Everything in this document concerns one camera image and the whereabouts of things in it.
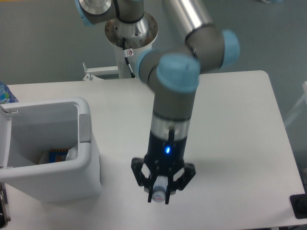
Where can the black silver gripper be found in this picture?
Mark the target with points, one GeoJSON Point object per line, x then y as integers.
{"type": "Point", "coordinates": [165, 156]}

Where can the crushed clear plastic bottle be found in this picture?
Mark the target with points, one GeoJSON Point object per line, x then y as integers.
{"type": "Point", "coordinates": [159, 189]}

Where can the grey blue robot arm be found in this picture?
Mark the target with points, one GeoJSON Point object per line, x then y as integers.
{"type": "Point", "coordinates": [173, 77]}

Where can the white trash can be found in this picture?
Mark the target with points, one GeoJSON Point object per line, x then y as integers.
{"type": "Point", "coordinates": [28, 130]}

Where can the orange blue snack wrapper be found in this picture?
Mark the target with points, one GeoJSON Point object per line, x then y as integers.
{"type": "Point", "coordinates": [57, 155]}

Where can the black clamp at table corner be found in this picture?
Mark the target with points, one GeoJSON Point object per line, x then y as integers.
{"type": "Point", "coordinates": [299, 205]}

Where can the black object at left edge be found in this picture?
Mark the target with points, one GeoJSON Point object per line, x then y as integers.
{"type": "Point", "coordinates": [5, 216]}

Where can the blue labelled water bottle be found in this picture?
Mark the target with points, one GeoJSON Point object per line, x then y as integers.
{"type": "Point", "coordinates": [6, 96]}

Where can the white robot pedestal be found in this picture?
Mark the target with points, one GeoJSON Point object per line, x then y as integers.
{"type": "Point", "coordinates": [125, 62]}

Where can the white frame at right edge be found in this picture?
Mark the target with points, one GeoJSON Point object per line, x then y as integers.
{"type": "Point", "coordinates": [297, 108]}

